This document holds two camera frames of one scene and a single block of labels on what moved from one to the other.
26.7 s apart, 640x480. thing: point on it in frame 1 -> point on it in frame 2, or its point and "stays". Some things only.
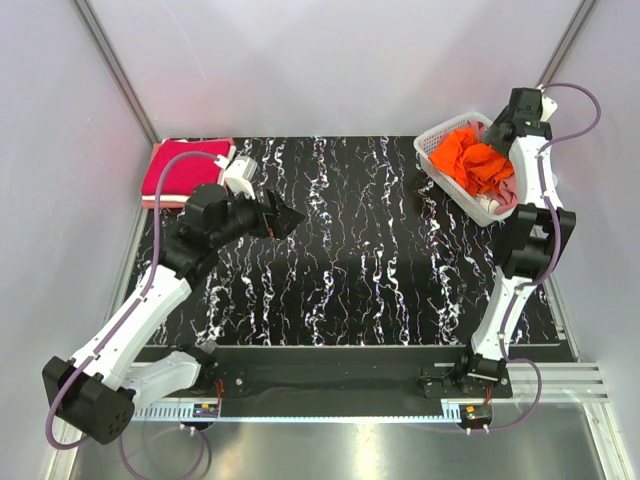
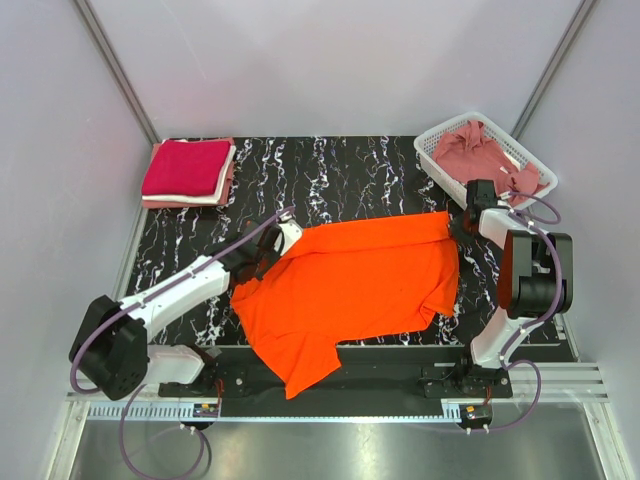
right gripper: x=494 y=128 -> x=457 y=232
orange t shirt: x=480 y=167 -> x=344 y=282
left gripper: x=272 y=220 -> x=275 y=256
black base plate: x=331 y=378 stays
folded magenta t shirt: x=181 y=176 stays
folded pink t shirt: x=173 y=204 stays
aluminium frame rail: x=562 y=383 stays
